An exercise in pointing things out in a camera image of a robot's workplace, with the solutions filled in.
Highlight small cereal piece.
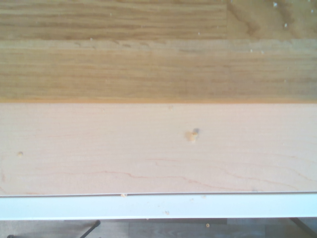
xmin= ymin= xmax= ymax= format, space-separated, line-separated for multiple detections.
xmin=185 ymin=130 xmax=199 ymax=143

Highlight black stand leg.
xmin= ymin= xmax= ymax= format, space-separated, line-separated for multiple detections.
xmin=6 ymin=220 xmax=102 ymax=238

